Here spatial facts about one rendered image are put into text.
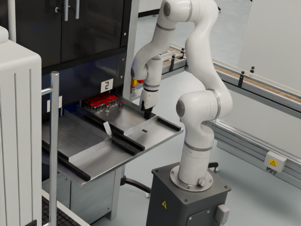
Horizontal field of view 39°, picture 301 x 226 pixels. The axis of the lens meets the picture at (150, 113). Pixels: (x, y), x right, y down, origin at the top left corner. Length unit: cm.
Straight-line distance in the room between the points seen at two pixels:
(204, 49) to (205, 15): 14
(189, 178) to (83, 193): 87
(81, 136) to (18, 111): 91
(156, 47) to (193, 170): 58
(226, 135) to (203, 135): 132
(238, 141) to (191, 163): 122
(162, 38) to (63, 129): 64
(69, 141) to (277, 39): 187
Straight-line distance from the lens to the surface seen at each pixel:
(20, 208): 136
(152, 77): 206
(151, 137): 210
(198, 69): 169
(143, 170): 337
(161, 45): 196
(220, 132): 303
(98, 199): 266
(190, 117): 163
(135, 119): 223
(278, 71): 336
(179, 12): 169
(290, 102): 269
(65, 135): 206
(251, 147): 295
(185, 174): 183
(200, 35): 171
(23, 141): 123
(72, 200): 248
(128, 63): 232
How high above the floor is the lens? 197
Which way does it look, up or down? 28 degrees down
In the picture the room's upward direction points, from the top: 8 degrees clockwise
